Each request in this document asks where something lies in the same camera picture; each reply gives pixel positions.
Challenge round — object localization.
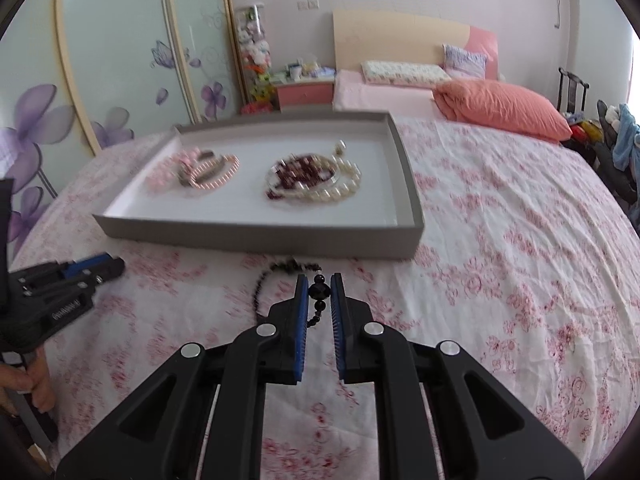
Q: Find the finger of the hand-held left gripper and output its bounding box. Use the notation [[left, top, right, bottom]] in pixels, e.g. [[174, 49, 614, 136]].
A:
[[62, 254, 115, 281], [89, 258, 126, 287]]

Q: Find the cream and pink headboard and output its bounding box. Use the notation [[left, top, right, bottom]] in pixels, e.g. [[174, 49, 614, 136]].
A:
[[332, 8, 500, 81]]

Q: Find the engraved silver cuff bangle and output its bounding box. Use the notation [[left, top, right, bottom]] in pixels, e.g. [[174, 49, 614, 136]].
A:
[[176, 151, 221, 189]]

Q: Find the floral cream pillow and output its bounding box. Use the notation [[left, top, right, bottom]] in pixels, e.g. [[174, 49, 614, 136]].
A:
[[360, 59, 452, 86]]

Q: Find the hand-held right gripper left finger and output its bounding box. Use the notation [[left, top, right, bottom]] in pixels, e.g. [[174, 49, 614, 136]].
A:
[[55, 273, 310, 480]]

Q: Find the wardrobe with purple flowers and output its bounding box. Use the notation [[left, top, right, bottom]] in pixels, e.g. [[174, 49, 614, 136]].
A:
[[0, 0, 247, 261]]

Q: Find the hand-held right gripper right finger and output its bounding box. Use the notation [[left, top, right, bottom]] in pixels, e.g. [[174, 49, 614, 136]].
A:
[[328, 272, 586, 480]]

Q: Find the clear tube of plush toys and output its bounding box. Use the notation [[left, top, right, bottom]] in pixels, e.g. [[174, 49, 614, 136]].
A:
[[233, 3, 276, 111]]

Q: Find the grey cardboard tray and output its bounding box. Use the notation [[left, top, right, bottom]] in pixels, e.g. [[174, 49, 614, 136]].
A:
[[92, 111, 426, 261]]

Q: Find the lilac patterned pillow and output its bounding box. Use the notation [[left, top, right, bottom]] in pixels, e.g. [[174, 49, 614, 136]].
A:
[[442, 43, 489, 80]]

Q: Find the pink mattress sheet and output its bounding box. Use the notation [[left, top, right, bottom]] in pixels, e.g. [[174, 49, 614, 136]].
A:
[[332, 69, 446, 119]]

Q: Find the pink nightstand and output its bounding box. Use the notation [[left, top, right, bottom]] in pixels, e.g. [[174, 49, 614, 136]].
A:
[[275, 79, 335, 113]]

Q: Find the orange pillow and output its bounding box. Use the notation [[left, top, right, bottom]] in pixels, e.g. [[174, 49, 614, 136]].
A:
[[433, 78, 574, 142]]

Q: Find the pink bead bracelet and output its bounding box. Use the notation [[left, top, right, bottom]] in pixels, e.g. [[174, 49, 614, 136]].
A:
[[144, 147, 217, 194]]

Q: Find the black bead bracelet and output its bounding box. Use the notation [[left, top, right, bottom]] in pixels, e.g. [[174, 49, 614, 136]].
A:
[[249, 258, 332, 331]]

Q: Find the dark wooden chair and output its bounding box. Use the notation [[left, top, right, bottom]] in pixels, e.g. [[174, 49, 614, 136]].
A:
[[557, 66, 591, 114]]

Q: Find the white pearl bracelet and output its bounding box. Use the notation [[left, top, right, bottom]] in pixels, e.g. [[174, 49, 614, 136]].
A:
[[264, 139, 362, 204]]

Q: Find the dark red bead necklace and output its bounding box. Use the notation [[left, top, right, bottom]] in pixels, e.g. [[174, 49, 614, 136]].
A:
[[267, 154, 339, 201]]

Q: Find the person's left hand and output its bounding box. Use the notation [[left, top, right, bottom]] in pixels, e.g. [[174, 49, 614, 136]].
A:
[[0, 349, 57, 412]]

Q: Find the blue plush toy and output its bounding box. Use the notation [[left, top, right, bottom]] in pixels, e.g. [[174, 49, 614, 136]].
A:
[[612, 103, 640, 171]]

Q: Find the pink pearl necklace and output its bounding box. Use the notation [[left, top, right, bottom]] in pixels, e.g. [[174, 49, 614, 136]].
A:
[[187, 153, 241, 190]]

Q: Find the yellow plush toy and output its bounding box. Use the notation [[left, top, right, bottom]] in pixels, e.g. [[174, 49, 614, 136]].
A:
[[252, 72, 276, 104]]

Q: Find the pink floral bed sheet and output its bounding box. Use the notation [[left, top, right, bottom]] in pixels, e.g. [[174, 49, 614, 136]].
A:
[[9, 110, 640, 480]]

